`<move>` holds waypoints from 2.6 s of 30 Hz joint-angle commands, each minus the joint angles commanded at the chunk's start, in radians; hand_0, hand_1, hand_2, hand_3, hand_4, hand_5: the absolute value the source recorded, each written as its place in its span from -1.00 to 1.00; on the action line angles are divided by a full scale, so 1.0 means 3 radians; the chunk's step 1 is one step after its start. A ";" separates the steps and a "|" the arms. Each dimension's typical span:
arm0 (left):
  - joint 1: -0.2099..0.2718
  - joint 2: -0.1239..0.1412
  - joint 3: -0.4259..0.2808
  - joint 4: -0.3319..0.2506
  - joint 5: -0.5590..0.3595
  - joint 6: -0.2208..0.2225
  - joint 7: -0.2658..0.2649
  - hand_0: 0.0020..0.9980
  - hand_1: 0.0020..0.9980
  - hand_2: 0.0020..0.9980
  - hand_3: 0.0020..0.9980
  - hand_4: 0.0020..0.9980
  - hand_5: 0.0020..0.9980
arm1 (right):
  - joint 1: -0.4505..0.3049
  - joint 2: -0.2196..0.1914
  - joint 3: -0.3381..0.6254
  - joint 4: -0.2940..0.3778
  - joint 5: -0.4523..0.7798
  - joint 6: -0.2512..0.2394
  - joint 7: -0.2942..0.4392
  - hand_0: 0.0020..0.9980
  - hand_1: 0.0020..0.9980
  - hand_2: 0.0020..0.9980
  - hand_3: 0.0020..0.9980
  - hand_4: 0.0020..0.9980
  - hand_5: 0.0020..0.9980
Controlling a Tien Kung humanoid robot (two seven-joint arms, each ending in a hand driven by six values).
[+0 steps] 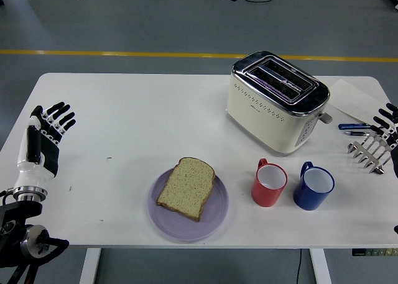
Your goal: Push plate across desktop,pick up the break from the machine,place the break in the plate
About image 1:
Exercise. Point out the metal toast rack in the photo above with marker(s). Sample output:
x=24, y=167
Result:
x=370, y=156

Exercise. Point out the white table leg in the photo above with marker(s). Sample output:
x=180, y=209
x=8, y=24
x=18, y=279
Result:
x=320, y=265
x=89, y=265

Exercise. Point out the black pen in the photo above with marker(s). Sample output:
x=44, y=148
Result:
x=357, y=133

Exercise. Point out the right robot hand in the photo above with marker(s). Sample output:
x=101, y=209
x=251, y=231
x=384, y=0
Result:
x=393, y=125

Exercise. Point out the red enamel mug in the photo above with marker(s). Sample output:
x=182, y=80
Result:
x=264, y=195

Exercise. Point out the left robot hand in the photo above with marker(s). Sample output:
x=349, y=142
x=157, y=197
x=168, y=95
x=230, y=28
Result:
x=46, y=156

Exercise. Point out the black table control panel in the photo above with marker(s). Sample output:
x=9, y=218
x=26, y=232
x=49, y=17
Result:
x=373, y=252

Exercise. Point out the blue enamel mug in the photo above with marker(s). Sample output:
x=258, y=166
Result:
x=306, y=200

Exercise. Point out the blue pen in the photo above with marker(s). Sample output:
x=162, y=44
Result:
x=354, y=126

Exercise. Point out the cream and chrome toaster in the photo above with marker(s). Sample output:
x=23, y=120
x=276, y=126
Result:
x=264, y=122

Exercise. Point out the bread slice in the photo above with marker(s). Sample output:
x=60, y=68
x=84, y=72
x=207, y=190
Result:
x=186, y=187

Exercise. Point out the white paper sheet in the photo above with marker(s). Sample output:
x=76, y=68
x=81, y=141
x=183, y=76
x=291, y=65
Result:
x=351, y=100

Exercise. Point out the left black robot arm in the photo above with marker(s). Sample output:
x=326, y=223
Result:
x=18, y=234

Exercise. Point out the purple plate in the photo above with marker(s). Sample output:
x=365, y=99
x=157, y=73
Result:
x=214, y=209

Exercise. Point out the yellow floor tape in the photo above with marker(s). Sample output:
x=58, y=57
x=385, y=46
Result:
x=124, y=53

